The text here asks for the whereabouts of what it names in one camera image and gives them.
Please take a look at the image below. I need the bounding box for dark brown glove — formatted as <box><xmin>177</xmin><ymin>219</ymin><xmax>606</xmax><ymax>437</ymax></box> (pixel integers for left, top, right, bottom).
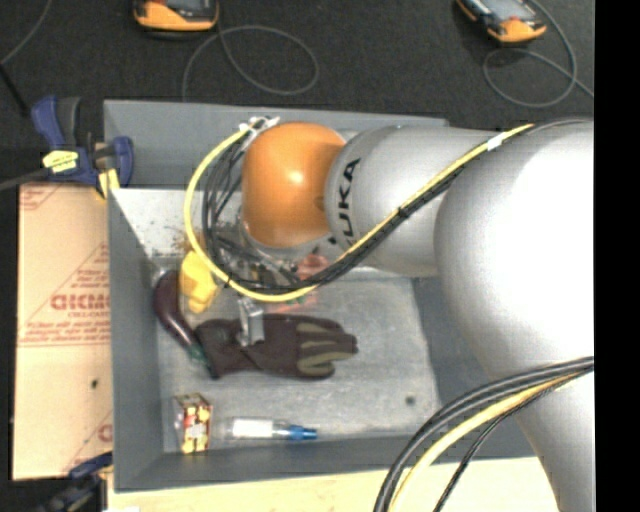
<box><xmin>193</xmin><ymin>313</ymin><xmax>360</xmax><ymax>382</ymax></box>

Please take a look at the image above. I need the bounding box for pink-orange toy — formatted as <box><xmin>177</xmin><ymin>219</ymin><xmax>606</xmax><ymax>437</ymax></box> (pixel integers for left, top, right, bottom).
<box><xmin>294</xmin><ymin>253</ymin><xmax>331</xmax><ymax>307</ymax></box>

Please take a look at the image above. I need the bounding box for dark purple toy eggplant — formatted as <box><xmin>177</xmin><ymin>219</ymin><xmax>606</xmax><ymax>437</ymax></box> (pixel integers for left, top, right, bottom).
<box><xmin>151</xmin><ymin>269</ymin><xmax>207</xmax><ymax>362</ymax></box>

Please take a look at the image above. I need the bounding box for clear tube with blue cap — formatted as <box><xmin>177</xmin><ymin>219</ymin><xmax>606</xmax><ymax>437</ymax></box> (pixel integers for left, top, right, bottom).
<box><xmin>223</xmin><ymin>416</ymin><xmax>319</xmax><ymax>443</ymax></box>

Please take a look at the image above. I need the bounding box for small yellow and red box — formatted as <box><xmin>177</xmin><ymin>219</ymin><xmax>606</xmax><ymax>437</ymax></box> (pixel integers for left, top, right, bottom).
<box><xmin>171</xmin><ymin>392</ymin><xmax>214</xmax><ymax>455</ymax></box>

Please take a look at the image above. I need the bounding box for grey metal bin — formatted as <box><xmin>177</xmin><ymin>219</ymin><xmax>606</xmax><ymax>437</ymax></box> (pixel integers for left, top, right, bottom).
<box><xmin>103</xmin><ymin>99</ymin><xmax>544</xmax><ymax>491</ymax></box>

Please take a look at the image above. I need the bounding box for brown cardboard board red print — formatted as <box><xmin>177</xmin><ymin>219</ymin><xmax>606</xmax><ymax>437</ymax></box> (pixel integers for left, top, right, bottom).
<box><xmin>10</xmin><ymin>181</ymin><xmax>116</xmax><ymax>482</ymax></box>

